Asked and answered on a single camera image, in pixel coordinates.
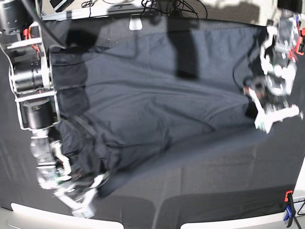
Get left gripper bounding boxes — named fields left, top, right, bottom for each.
left=243, top=76, right=303, bottom=134

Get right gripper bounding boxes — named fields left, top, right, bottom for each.
left=37, top=165, right=110, bottom=219

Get dark navy t-shirt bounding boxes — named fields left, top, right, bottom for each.
left=51, top=26, right=266, bottom=198

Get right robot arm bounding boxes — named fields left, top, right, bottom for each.
left=0, top=0, right=110, bottom=219

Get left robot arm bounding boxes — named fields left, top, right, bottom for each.
left=243, top=0, right=304, bottom=133

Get black table cover cloth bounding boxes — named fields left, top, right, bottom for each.
left=0, top=16, right=305, bottom=229

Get red black clamp right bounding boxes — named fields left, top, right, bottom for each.
left=295, top=28, right=305, bottom=56

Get blue orange clamp bottom right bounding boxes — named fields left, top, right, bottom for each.
left=283, top=190, right=301, bottom=229

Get black box on floor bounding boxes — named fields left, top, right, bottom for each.
left=50, top=0, right=74, bottom=12

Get tangled black cables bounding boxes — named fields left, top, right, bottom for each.
left=81, top=0, right=210, bottom=19

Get white mount plate top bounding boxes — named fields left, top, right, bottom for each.
left=129, top=15, right=143, bottom=31

